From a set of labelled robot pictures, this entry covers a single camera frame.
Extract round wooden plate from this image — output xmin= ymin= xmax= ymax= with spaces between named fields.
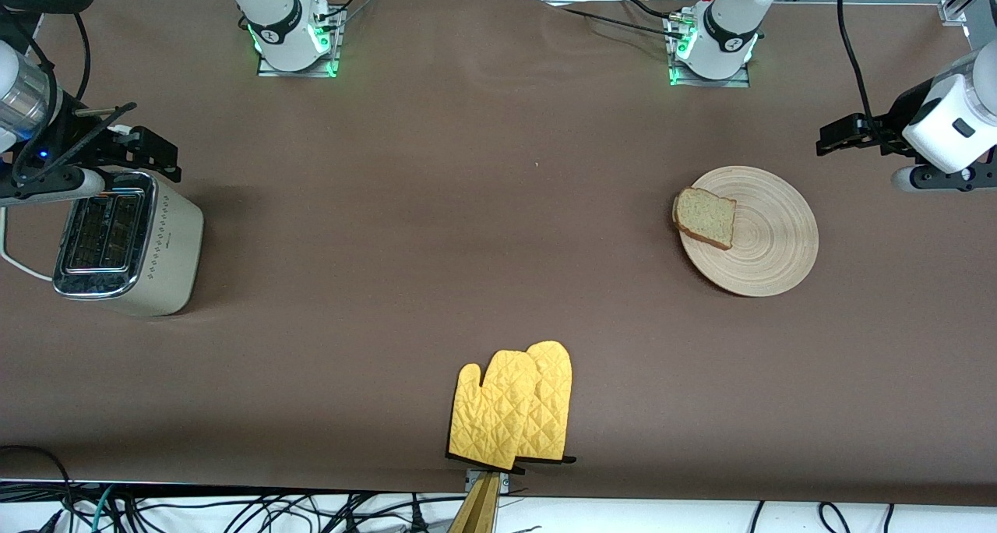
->
xmin=678 ymin=165 xmax=820 ymax=298

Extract slice of bread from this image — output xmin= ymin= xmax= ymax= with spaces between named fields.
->
xmin=672 ymin=187 xmax=738 ymax=252

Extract cream and chrome toaster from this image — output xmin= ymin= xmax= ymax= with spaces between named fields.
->
xmin=52 ymin=169 xmax=205 ymax=318

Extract yellow quilted oven mitt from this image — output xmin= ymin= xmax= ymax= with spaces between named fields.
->
xmin=446 ymin=350 xmax=541 ymax=472
xmin=514 ymin=340 xmax=578 ymax=466

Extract tan wooden bar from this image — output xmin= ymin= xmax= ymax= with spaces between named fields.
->
xmin=447 ymin=473 xmax=501 ymax=533

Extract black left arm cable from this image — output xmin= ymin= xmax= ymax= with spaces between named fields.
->
xmin=837 ymin=0 xmax=906 ymax=150

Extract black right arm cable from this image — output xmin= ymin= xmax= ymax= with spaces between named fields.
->
xmin=0 ymin=11 xmax=92 ymax=185

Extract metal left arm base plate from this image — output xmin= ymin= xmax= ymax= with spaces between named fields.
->
xmin=668 ymin=12 xmax=752 ymax=89

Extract white toaster power cord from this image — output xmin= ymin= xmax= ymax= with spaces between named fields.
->
xmin=0 ymin=206 xmax=57 ymax=283

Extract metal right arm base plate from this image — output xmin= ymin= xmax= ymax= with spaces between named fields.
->
xmin=256 ymin=3 xmax=342 ymax=79

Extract black cable to arm base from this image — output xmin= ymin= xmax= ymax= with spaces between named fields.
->
xmin=537 ymin=0 xmax=698 ymax=41

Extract black looped floor cable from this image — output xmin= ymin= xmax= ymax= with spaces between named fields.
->
xmin=0 ymin=444 xmax=77 ymax=533

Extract teal floor cable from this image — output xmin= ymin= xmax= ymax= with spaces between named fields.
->
xmin=90 ymin=485 xmax=119 ymax=533

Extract small metal bracket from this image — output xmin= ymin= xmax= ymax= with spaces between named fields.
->
xmin=464 ymin=468 xmax=513 ymax=496

